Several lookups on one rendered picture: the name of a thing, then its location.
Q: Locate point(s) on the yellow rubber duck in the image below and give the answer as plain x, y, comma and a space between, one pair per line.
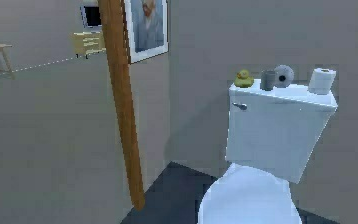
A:
243, 80

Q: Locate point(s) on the white framed portrait picture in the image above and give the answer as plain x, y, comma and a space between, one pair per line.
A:
148, 28

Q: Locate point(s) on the grey cup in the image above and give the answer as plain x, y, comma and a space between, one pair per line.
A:
268, 80

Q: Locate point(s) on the grey toilet paper roll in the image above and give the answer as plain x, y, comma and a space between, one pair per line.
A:
283, 76

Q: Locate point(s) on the pale yellow chest of drawers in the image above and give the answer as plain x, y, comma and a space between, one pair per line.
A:
88, 43

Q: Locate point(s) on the black television set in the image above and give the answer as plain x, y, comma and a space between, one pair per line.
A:
92, 16

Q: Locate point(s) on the white toilet paper roll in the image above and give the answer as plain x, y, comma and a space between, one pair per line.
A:
322, 81

